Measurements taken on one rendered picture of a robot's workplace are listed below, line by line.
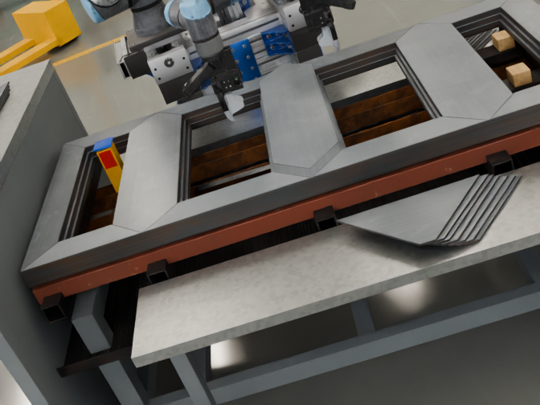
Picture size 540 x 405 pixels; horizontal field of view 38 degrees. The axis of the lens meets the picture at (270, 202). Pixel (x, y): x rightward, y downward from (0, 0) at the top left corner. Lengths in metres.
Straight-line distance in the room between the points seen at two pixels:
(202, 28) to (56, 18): 5.18
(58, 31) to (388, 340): 5.45
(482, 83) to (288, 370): 0.96
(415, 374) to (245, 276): 0.86
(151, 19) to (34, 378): 1.33
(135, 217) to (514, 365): 1.22
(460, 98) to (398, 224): 0.44
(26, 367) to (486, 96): 1.33
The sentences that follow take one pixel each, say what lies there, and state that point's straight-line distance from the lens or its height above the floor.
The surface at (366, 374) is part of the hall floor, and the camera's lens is 2.62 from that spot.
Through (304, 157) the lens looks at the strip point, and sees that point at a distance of 2.02.
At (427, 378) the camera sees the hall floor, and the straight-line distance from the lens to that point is 2.55.
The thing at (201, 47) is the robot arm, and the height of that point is 1.16.
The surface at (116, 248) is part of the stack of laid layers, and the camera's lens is 2.03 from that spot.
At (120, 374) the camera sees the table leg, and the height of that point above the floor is 0.45.
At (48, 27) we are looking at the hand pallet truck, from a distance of 7.26.
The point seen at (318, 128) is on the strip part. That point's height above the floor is 0.87.
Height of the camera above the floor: 1.82
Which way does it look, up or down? 30 degrees down
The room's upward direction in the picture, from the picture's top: 21 degrees counter-clockwise
